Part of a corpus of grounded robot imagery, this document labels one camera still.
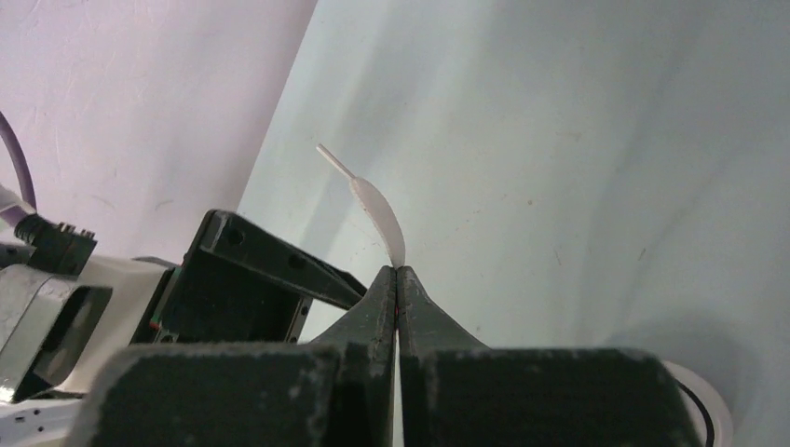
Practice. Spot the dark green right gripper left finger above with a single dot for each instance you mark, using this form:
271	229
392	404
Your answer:
336	390

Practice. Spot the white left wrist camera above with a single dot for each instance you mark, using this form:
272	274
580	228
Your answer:
57	331

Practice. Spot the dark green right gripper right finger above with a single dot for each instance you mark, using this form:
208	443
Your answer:
457	391

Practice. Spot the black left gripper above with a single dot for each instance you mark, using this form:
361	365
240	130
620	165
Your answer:
239	283

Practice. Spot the green canvas sneaker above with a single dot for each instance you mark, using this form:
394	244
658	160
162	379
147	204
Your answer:
46	422

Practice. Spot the white shoelace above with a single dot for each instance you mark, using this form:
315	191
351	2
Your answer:
376	207

